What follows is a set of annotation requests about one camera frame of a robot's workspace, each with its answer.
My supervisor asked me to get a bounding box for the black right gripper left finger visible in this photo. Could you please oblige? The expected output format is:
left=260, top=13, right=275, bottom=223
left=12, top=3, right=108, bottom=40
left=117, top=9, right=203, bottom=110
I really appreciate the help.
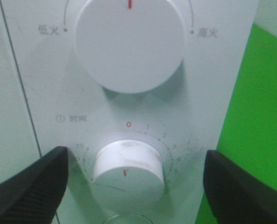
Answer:
left=0, top=147, right=69, bottom=224

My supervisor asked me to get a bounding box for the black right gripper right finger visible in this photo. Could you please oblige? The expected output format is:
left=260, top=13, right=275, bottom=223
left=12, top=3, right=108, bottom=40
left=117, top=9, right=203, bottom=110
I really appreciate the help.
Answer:
left=203, top=150, right=277, bottom=224

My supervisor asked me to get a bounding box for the white microwave door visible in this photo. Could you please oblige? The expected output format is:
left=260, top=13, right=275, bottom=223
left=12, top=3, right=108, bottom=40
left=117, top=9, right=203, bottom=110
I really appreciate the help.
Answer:
left=0, top=7, right=40, bottom=183

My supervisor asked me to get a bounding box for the round white door button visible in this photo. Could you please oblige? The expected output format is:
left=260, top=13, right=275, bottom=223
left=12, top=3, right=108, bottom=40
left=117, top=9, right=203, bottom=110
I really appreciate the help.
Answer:
left=103, top=213, right=153, bottom=224

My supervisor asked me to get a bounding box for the white microwave knob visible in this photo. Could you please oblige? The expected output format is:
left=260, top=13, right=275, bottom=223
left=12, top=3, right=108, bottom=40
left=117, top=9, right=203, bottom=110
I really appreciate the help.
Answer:
left=73, top=0, right=186, bottom=93
left=91, top=140, right=165, bottom=212

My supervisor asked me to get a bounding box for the white microwave oven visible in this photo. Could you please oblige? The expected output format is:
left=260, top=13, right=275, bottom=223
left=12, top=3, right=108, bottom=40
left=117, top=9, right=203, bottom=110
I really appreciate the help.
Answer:
left=0, top=0, right=258, bottom=224

